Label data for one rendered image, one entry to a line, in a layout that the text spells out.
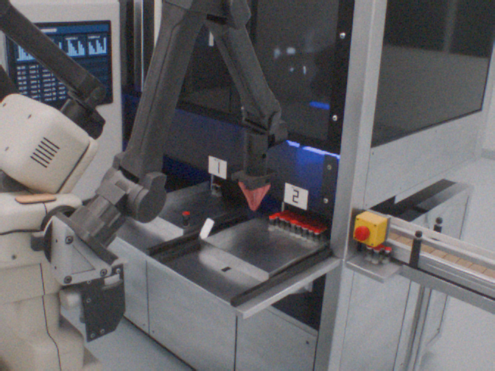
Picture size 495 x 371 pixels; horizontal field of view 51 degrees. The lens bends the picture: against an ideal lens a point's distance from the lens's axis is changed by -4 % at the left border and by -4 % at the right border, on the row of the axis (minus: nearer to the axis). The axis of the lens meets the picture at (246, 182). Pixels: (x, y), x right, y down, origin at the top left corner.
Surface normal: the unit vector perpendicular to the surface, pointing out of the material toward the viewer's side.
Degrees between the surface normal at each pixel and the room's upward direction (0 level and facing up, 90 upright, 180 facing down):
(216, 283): 0
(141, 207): 103
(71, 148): 90
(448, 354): 0
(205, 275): 0
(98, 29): 90
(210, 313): 90
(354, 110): 90
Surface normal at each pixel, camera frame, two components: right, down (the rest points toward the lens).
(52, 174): 0.70, 0.28
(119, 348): 0.04, -0.94
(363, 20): -0.69, 0.22
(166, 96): 0.75, 0.44
